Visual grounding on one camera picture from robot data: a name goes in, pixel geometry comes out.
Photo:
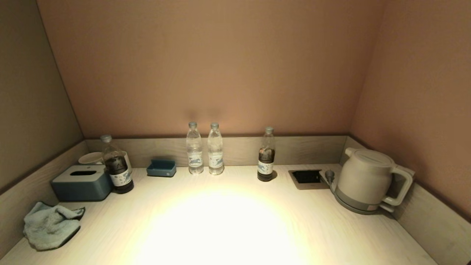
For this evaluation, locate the white cleaning cloth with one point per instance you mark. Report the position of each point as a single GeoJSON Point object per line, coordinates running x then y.
{"type": "Point", "coordinates": [49, 226]}

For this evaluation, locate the clear water plastic bottle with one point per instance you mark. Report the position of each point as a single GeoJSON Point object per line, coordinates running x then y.
{"type": "Point", "coordinates": [194, 155]}
{"type": "Point", "coordinates": [216, 155]}

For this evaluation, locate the dark tea plastic bottle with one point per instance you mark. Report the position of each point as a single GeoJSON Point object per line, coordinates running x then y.
{"type": "Point", "coordinates": [118, 177]}
{"type": "Point", "coordinates": [266, 162]}

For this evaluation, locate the small blue tray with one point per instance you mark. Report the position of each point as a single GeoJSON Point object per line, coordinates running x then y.
{"type": "Point", "coordinates": [162, 170]}

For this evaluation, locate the black recessed power socket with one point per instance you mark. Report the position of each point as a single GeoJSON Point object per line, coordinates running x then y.
{"type": "Point", "coordinates": [307, 177]}

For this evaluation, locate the grey power plug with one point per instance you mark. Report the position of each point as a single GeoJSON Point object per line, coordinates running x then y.
{"type": "Point", "coordinates": [329, 174]}

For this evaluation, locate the white ceramic cup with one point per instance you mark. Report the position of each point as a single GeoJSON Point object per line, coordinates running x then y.
{"type": "Point", "coordinates": [127, 161]}
{"type": "Point", "coordinates": [91, 158]}

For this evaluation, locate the white electric kettle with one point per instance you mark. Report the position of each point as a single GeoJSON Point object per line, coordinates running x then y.
{"type": "Point", "coordinates": [362, 177]}

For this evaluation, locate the grey kettle base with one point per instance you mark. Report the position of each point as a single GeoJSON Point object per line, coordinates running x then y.
{"type": "Point", "coordinates": [353, 208]}

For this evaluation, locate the blue-grey tissue box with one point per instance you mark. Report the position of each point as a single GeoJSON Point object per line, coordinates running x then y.
{"type": "Point", "coordinates": [81, 188]}

